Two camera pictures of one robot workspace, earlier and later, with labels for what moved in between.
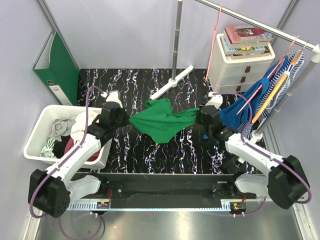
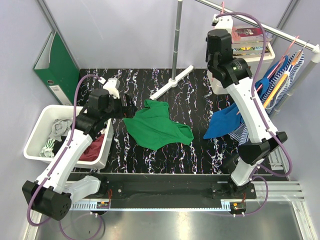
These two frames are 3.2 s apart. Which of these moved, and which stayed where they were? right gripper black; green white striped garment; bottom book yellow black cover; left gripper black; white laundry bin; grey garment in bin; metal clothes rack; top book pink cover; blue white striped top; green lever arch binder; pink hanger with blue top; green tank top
Moved: right gripper black; left gripper black; green tank top
Stayed: top book pink cover; green lever arch binder; blue white striped top; metal clothes rack; pink hanger with blue top; white laundry bin; green white striped garment; bottom book yellow black cover; grey garment in bin
